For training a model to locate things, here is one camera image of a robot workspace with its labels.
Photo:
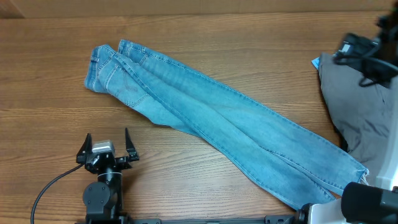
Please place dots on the light blue garment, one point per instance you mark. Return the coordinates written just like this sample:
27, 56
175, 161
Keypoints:
315, 62

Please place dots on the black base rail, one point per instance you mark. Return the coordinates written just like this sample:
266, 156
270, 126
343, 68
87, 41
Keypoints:
217, 221

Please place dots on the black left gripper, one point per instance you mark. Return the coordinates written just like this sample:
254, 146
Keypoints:
80, 157

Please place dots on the light blue denim jeans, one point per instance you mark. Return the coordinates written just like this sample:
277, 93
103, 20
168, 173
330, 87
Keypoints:
285, 159

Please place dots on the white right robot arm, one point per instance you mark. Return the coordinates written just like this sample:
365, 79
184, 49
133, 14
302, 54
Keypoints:
362, 202

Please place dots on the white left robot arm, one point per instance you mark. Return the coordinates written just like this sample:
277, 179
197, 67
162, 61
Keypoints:
103, 198

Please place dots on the grey trousers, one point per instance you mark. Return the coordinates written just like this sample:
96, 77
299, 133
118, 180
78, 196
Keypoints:
362, 115

